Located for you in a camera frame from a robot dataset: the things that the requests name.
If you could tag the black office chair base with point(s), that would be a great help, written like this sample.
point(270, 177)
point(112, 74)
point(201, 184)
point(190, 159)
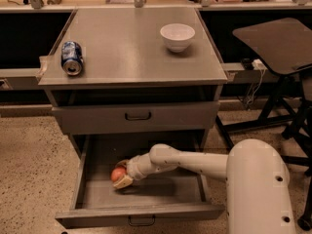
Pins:
point(300, 129)

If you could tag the white ceramic bowl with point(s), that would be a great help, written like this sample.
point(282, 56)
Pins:
point(177, 36)

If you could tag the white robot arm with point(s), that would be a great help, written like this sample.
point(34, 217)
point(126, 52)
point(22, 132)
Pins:
point(257, 182)

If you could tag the closed grey upper drawer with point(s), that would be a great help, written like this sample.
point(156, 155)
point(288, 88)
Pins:
point(136, 118)

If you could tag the open grey lower drawer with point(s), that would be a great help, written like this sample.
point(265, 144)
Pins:
point(178, 195)

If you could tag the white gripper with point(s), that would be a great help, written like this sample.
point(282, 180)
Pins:
point(134, 169)

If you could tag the blue soda can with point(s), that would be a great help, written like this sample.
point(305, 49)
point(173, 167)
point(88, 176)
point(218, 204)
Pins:
point(71, 58)

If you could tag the white power adapter with cable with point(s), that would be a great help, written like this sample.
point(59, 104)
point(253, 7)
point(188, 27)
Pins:
point(259, 71)

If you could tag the grey drawer cabinet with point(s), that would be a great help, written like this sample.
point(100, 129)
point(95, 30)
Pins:
point(127, 62)

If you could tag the red apple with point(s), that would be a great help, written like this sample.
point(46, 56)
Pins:
point(117, 173)

